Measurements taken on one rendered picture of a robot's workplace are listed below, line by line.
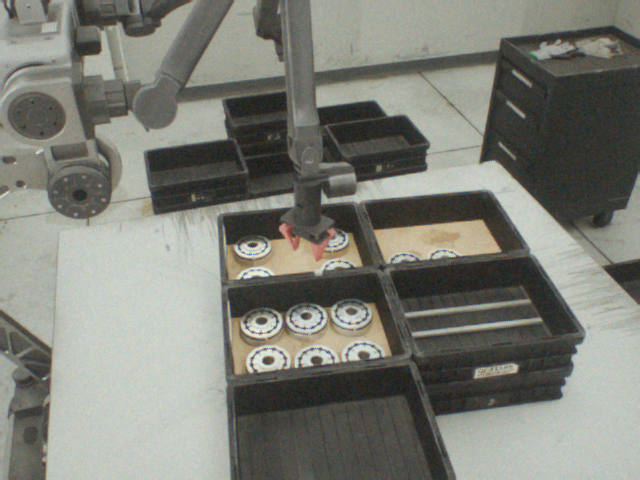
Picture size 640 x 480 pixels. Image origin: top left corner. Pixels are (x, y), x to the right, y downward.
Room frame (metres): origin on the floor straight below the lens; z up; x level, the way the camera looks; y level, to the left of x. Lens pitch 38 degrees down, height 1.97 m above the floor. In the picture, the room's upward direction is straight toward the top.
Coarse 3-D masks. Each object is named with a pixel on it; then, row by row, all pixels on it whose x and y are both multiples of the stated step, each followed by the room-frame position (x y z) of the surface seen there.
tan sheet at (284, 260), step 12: (276, 240) 1.46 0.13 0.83; (300, 240) 1.46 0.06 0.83; (228, 252) 1.40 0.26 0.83; (276, 252) 1.40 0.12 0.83; (288, 252) 1.40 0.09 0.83; (300, 252) 1.40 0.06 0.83; (312, 252) 1.40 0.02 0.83; (348, 252) 1.40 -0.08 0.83; (228, 264) 1.35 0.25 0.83; (240, 264) 1.35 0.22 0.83; (264, 264) 1.35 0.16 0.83; (276, 264) 1.35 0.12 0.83; (288, 264) 1.35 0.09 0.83; (300, 264) 1.35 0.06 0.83; (312, 264) 1.35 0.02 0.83; (360, 264) 1.35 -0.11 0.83
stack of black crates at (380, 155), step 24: (360, 120) 2.65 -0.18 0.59; (384, 120) 2.68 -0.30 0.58; (408, 120) 2.65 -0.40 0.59; (336, 144) 2.43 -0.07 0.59; (360, 144) 2.62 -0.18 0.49; (384, 144) 2.62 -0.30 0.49; (408, 144) 2.62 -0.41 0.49; (360, 168) 2.36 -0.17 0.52; (384, 168) 2.38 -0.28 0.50; (408, 168) 2.41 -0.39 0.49
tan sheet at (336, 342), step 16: (368, 304) 1.19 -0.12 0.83; (240, 320) 1.13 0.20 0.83; (240, 336) 1.08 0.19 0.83; (288, 336) 1.08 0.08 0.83; (336, 336) 1.08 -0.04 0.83; (368, 336) 1.08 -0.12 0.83; (384, 336) 1.08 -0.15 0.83; (240, 352) 1.03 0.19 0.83; (288, 352) 1.03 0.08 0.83; (336, 352) 1.03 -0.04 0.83; (240, 368) 0.98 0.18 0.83
